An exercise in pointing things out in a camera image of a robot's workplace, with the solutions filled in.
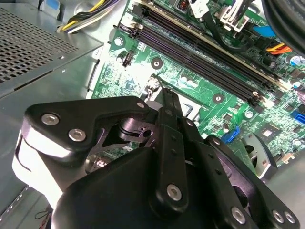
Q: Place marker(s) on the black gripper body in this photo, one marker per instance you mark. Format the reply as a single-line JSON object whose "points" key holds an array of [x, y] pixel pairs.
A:
{"points": [[107, 202]]}

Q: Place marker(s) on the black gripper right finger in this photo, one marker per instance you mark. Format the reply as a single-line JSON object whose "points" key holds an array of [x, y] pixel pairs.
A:
{"points": [[216, 171]]}

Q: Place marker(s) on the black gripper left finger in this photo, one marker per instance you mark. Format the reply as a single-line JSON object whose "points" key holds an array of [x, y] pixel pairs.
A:
{"points": [[59, 145]]}

